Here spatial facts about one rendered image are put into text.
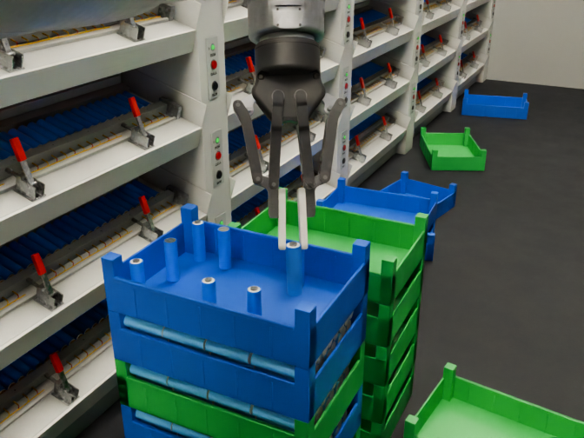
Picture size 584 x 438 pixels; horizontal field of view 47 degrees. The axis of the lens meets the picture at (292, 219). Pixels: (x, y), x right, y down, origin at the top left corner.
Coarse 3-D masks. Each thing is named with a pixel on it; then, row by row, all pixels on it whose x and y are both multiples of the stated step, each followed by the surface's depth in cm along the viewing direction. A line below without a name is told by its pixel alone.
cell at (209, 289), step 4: (204, 280) 84; (208, 280) 84; (212, 280) 84; (204, 284) 83; (208, 284) 83; (212, 284) 83; (204, 288) 83; (208, 288) 83; (212, 288) 84; (204, 292) 84; (208, 292) 84; (212, 292) 84; (204, 296) 84; (208, 296) 84; (212, 296) 84; (204, 300) 84; (208, 300) 84; (212, 300) 84
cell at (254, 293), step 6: (252, 288) 82; (258, 288) 82; (252, 294) 81; (258, 294) 82; (252, 300) 82; (258, 300) 82; (252, 306) 82; (258, 306) 82; (252, 312) 82; (258, 312) 83
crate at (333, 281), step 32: (160, 256) 98; (192, 256) 103; (256, 256) 101; (320, 256) 95; (352, 256) 91; (128, 288) 87; (160, 288) 94; (192, 288) 94; (224, 288) 94; (320, 288) 94; (352, 288) 87; (160, 320) 86; (192, 320) 84; (224, 320) 81; (256, 320) 79; (288, 320) 87; (320, 320) 78; (256, 352) 81; (288, 352) 78; (320, 352) 80
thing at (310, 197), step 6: (318, 180) 76; (306, 192) 76; (312, 192) 76; (306, 198) 76; (312, 198) 76; (306, 204) 76; (312, 204) 76; (306, 210) 76; (312, 210) 76; (312, 216) 76
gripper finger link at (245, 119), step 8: (240, 104) 75; (240, 112) 75; (248, 112) 75; (240, 120) 77; (248, 120) 75; (248, 128) 75; (248, 136) 75; (248, 144) 75; (248, 152) 75; (256, 152) 75; (256, 160) 75; (256, 168) 75; (256, 176) 75
